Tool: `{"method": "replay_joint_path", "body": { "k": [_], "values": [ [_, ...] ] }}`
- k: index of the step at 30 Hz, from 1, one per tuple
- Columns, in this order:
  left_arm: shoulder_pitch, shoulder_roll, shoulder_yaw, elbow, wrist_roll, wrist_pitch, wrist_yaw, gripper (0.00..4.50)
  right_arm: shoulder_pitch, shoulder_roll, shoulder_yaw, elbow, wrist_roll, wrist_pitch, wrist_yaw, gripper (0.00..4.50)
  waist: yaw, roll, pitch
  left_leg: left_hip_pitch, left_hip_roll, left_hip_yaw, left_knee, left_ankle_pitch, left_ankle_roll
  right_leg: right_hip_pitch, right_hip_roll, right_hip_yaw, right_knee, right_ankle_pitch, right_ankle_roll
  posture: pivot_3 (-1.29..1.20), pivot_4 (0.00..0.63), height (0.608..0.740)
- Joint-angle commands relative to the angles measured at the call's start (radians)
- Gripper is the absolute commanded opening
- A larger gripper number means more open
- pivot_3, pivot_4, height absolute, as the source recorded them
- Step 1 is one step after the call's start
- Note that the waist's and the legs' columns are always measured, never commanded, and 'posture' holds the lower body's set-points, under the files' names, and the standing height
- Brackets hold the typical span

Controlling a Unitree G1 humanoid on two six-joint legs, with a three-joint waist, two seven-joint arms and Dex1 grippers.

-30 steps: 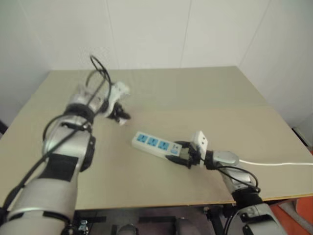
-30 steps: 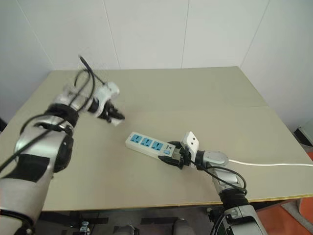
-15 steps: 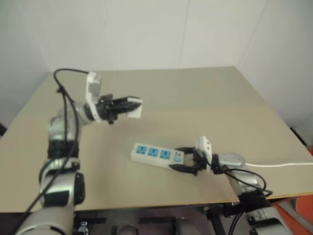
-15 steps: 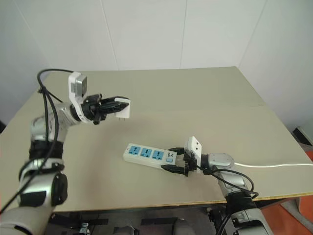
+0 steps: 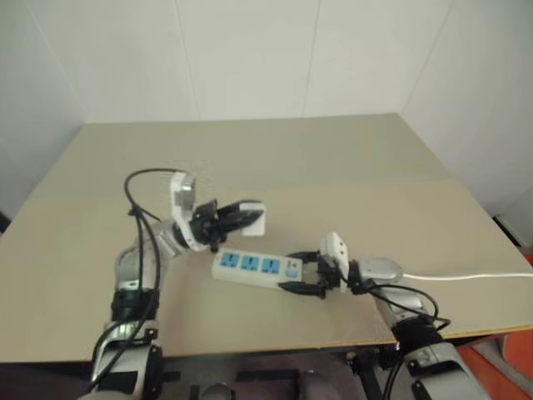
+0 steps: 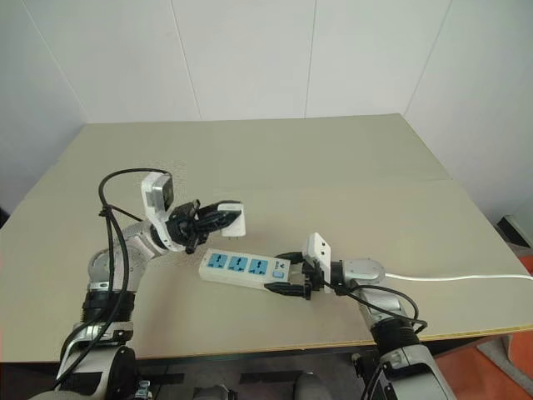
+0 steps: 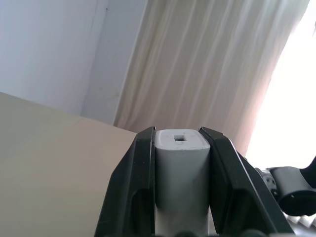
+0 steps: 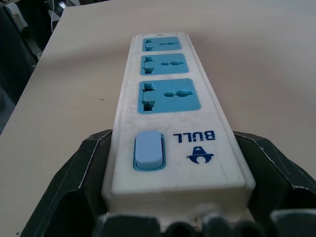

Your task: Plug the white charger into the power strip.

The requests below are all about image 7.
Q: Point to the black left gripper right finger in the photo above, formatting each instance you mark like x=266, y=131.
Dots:
x=234, y=185

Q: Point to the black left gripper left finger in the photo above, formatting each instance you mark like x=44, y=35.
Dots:
x=133, y=177

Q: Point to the bright window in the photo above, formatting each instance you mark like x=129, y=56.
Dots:
x=291, y=98

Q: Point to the white charger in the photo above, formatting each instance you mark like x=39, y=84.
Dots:
x=182, y=172

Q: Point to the beige curtain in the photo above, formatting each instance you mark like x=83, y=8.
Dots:
x=197, y=64

